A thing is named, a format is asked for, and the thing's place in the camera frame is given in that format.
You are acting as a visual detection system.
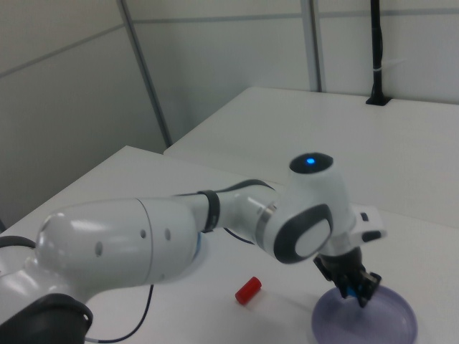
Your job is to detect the red cylinder block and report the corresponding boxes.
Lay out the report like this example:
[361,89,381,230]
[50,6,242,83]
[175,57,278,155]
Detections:
[235,276,262,305]

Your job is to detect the grey partition post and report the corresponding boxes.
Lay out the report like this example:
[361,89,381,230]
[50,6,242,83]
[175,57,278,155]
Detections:
[308,0,326,91]
[116,0,174,148]

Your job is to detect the purple plate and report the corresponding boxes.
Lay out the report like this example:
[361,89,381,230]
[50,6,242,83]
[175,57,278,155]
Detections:
[311,285,419,344]

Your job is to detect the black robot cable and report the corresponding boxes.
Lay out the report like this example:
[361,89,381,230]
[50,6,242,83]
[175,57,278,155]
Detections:
[85,227,256,343]

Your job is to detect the black pole with clamp base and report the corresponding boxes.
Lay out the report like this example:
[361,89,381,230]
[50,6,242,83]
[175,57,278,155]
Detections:
[365,0,391,107]

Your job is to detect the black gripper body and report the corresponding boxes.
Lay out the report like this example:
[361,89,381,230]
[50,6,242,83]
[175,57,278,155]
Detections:
[313,247,367,287]

